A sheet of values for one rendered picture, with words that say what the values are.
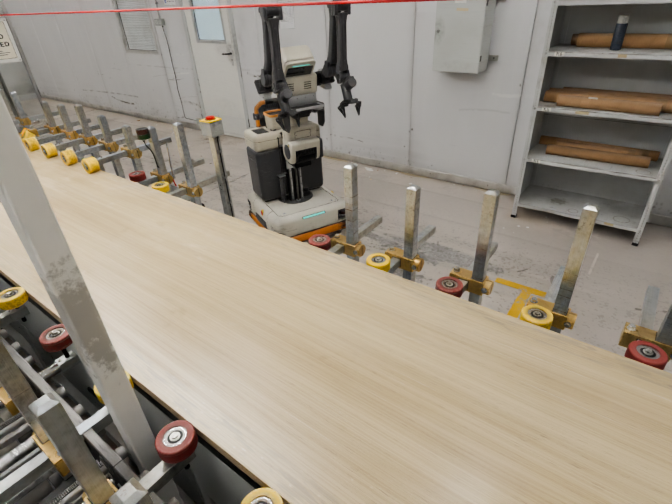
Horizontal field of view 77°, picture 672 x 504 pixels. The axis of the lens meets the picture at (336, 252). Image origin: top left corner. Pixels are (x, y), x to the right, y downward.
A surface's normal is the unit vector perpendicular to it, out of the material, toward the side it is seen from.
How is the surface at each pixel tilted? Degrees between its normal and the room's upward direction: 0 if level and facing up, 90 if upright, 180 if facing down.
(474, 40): 90
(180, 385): 0
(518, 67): 90
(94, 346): 90
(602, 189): 90
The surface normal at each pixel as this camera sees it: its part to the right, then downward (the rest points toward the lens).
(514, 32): -0.60, 0.45
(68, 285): 0.80, 0.29
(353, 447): -0.05, -0.85
